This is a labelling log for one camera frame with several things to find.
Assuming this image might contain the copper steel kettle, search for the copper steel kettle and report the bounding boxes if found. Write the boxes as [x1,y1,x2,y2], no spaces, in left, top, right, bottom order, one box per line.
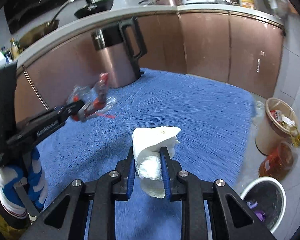
[91,16,147,88]

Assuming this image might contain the white tissue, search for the white tissue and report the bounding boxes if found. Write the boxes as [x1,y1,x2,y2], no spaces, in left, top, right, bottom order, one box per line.
[132,126,181,199]

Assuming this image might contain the blue towel table cover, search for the blue towel table cover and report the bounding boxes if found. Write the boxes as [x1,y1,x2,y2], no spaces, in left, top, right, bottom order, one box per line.
[38,69,255,204]

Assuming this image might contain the black frying pan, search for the black frying pan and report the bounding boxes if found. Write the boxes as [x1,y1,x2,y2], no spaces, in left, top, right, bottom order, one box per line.
[74,0,114,19]

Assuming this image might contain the brown kitchen cabinets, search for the brown kitchen cabinets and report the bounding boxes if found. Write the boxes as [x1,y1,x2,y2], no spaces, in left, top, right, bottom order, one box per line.
[15,10,283,121]

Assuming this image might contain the blue gloved left hand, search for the blue gloved left hand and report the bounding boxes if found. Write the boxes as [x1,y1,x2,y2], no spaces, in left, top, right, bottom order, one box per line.
[0,148,48,219]

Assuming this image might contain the purple cup lid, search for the purple cup lid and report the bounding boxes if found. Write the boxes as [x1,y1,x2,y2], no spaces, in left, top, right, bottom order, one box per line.
[254,210,266,222]

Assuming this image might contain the white black-lined trash bin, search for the white black-lined trash bin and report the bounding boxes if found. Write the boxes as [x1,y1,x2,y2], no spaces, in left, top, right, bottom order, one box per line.
[241,177,287,233]

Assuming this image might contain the copper rectangular pot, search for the copper rectangular pot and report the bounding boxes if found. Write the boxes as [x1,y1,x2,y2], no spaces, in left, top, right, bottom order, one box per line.
[155,0,183,6]

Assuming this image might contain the purple plastic bag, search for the purple plastic bag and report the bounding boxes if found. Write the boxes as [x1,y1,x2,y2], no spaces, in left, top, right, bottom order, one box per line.
[246,200,258,210]

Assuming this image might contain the beige trash bin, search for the beige trash bin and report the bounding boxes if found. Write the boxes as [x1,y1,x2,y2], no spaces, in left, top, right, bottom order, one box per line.
[255,98,298,155]

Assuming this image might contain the clear red plastic wrapper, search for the clear red plastic wrapper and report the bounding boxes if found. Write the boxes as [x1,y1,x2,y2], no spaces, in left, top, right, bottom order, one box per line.
[67,73,117,122]

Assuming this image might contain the cooking oil bottle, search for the cooking oil bottle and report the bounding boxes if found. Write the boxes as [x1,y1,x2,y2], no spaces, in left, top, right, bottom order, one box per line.
[258,128,300,181]

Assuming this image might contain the steel wok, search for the steel wok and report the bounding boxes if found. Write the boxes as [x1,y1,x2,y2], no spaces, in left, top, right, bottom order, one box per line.
[19,0,74,49]

